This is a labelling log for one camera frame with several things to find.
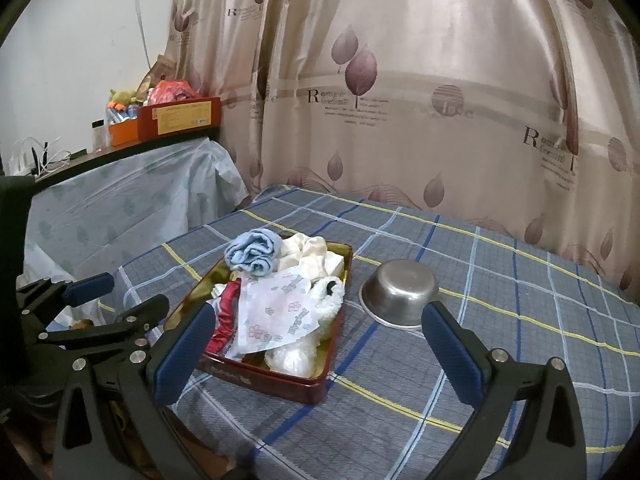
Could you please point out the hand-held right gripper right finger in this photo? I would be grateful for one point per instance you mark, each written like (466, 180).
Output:
(450, 355)

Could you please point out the stainless steel bowl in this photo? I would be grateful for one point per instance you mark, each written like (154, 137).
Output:
(400, 285)

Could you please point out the red and white garment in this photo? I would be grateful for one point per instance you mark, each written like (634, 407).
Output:
(225, 330)

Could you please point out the large orange cardboard box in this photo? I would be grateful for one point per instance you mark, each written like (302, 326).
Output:
(180, 120)

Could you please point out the light blue towel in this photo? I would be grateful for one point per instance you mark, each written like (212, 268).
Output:
(252, 252)

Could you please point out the beige leaf print curtain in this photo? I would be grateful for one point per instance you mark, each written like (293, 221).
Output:
(425, 110)

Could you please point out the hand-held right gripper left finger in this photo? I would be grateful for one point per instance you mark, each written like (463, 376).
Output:
(185, 355)

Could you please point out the brown paper bag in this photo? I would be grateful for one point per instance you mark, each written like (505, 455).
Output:
(162, 70)

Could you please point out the white fluffy slipper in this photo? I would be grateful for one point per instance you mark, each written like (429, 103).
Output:
(325, 310)

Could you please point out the dark wooden desk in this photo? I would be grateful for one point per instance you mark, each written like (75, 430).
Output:
(80, 160)

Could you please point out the cream scrunchie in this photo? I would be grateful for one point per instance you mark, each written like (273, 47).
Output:
(305, 250)

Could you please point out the red tin box gold interior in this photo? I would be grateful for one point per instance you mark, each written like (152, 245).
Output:
(280, 387)

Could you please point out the white plastic bag bundle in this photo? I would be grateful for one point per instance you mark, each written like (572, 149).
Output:
(290, 357)

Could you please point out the green plush toy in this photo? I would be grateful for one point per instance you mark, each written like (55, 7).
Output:
(124, 96)

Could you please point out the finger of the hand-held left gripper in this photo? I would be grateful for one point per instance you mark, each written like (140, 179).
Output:
(90, 287)
(145, 312)

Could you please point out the printed white packet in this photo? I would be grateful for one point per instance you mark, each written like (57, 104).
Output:
(270, 310)

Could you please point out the small orange box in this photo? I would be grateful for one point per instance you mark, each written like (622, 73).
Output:
(122, 132)

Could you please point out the small clear bottle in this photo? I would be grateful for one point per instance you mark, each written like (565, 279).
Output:
(100, 135)

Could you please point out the red plastic bag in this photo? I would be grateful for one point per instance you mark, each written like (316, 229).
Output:
(172, 92)

